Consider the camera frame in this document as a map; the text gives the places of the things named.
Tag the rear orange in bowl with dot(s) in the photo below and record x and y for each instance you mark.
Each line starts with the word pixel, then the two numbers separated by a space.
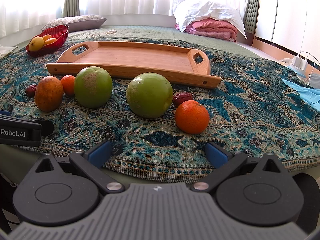
pixel 46 37

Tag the teal paisley blanket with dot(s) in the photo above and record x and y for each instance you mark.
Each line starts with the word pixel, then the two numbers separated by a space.
pixel 252 110

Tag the orange in bowl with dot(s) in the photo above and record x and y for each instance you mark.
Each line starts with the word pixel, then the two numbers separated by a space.
pixel 50 41
pixel 46 37

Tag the left green curtain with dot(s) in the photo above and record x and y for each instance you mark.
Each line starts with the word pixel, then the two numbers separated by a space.
pixel 71 8

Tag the green curtain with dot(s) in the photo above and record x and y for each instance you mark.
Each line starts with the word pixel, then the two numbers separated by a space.
pixel 251 16
pixel 71 8

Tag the right green curtain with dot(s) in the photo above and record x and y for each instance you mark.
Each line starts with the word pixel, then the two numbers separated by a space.
pixel 251 16

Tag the wooden serving tray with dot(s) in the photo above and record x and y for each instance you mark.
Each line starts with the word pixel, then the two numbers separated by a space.
pixel 129 59

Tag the small orange tangerine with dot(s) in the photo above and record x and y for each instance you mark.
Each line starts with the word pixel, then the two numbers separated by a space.
pixel 67 82

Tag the red glass fruit bowl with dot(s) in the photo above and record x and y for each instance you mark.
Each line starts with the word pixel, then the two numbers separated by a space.
pixel 59 32

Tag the green apple with red blush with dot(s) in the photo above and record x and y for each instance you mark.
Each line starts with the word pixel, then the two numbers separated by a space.
pixel 93 87

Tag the light blue cloth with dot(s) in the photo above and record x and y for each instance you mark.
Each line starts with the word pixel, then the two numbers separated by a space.
pixel 310 95

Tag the yellow mango in bowl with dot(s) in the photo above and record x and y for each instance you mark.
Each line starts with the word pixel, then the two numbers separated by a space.
pixel 36 43

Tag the front orange in bowl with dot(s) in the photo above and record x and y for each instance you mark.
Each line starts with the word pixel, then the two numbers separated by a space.
pixel 50 41

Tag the brown orange round fruit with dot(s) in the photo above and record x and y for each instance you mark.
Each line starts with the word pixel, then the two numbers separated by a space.
pixel 49 94

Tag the white tissue paper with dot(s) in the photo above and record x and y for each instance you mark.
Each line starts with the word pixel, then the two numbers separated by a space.
pixel 6 50

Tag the plain green apple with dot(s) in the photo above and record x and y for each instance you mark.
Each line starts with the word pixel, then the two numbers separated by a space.
pixel 149 95

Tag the floral grey pillow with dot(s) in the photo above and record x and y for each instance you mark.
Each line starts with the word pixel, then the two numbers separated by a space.
pixel 77 23

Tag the green quilted mattress cover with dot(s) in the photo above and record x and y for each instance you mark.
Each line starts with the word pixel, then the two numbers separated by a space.
pixel 119 32

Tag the white charger power strip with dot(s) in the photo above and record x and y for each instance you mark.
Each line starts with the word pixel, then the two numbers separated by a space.
pixel 306 67

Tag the pink folded blanket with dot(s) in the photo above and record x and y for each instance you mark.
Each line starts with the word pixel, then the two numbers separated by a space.
pixel 212 28

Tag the large orange tangerine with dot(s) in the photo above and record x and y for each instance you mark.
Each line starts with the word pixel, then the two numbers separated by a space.
pixel 191 117

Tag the white duvet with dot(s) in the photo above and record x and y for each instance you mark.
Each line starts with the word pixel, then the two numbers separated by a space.
pixel 187 12

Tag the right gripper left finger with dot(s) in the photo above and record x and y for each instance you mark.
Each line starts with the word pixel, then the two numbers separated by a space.
pixel 89 162

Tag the red jujube date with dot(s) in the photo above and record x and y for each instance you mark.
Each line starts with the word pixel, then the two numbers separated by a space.
pixel 30 90
pixel 179 98

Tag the white wardrobe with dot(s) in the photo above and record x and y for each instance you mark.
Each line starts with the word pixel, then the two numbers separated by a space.
pixel 292 24

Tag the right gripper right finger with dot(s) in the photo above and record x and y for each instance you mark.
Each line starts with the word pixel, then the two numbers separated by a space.
pixel 225 164

